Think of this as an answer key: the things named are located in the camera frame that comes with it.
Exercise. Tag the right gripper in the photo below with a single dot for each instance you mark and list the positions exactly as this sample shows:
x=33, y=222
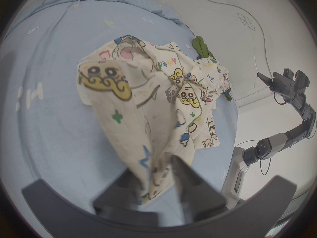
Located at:
x=283, y=84

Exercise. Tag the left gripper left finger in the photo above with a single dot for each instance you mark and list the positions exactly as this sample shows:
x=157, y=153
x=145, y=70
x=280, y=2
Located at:
x=116, y=202

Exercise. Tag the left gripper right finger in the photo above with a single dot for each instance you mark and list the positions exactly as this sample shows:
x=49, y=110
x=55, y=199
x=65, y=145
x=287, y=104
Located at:
x=195, y=197

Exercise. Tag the white printed pyjama top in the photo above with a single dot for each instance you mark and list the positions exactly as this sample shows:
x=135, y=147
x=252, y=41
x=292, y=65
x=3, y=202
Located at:
x=123, y=123

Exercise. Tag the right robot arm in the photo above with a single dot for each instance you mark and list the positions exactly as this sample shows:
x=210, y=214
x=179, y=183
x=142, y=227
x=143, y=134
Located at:
x=272, y=145

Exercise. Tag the dark blue garment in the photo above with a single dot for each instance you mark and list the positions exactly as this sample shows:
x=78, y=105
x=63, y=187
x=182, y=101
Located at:
x=225, y=91

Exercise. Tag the green garment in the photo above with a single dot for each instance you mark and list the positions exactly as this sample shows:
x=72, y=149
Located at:
x=201, y=46

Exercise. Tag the bed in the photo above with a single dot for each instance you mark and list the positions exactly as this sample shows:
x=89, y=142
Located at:
x=62, y=108

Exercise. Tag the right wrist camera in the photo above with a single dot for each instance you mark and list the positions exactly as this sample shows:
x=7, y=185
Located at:
x=288, y=73

